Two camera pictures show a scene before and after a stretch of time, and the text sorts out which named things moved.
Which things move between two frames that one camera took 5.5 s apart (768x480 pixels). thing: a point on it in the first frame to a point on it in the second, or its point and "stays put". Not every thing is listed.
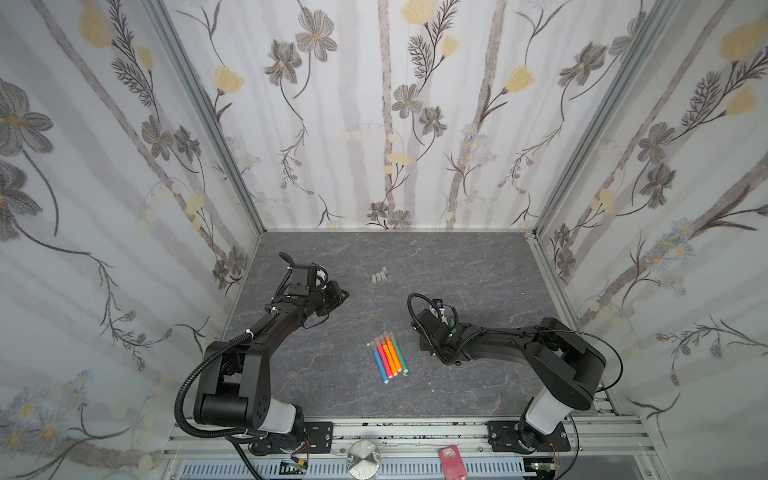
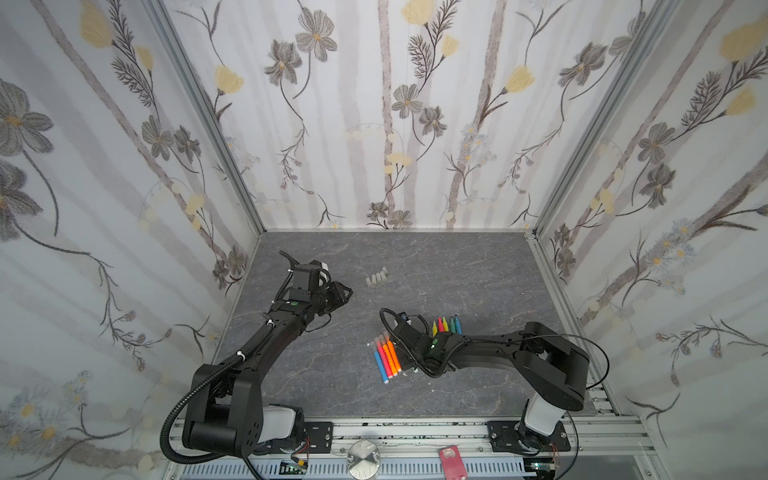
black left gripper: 337,299 stays put
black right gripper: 429,330 to 405,335
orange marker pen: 390,346 stays put
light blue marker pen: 379,362 stays put
